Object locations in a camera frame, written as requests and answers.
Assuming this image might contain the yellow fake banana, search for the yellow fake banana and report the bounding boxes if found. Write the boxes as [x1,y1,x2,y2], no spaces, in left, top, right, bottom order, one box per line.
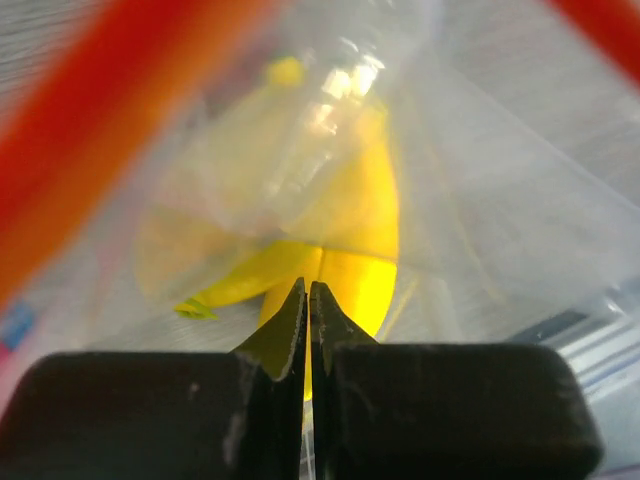
[134,57,401,401]

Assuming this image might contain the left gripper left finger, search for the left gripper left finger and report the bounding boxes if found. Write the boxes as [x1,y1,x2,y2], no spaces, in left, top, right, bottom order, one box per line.
[1,280,306,479]

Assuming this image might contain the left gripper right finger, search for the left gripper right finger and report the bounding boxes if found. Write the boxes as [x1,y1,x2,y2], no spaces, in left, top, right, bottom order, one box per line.
[309,282,604,479]

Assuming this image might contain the clear zip top bag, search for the clear zip top bag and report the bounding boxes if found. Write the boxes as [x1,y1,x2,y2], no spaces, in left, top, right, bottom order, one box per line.
[1,1,639,375]

